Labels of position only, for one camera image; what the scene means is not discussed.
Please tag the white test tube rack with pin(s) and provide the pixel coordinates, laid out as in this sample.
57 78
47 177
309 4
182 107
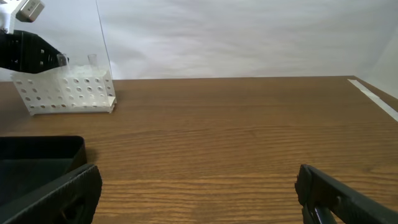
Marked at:
71 93

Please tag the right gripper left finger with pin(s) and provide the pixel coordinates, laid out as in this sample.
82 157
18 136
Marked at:
46 205

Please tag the clear test tube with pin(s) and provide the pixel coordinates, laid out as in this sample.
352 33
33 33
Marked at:
92 60
62 59

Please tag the black tray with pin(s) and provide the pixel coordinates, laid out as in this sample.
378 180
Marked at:
34 155

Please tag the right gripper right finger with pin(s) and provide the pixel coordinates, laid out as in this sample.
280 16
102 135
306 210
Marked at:
342 202

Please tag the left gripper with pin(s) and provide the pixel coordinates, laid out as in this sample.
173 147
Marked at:
11 51

